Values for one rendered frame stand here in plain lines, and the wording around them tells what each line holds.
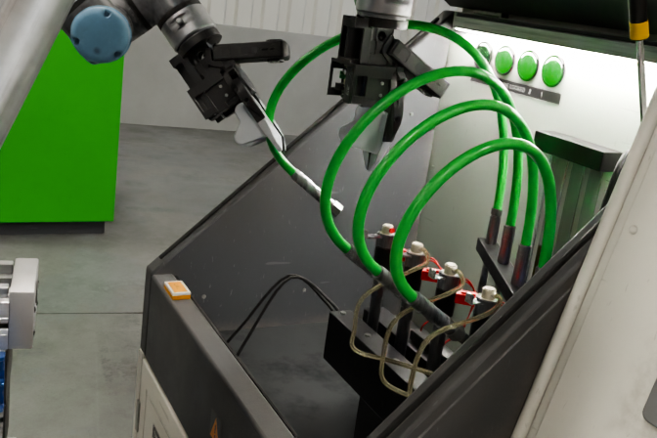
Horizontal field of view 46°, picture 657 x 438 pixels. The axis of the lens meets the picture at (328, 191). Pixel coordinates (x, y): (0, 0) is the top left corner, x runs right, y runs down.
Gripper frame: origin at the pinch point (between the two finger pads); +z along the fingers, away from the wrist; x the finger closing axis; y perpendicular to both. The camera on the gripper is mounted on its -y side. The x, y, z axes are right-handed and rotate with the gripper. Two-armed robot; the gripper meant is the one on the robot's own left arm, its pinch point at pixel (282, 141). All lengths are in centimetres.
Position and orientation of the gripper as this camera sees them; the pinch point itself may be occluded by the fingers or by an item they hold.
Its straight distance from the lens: 118.0
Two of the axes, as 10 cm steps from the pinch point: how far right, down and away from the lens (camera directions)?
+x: -1.2, 0.1, -9.9
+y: -8.2, 5.6, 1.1
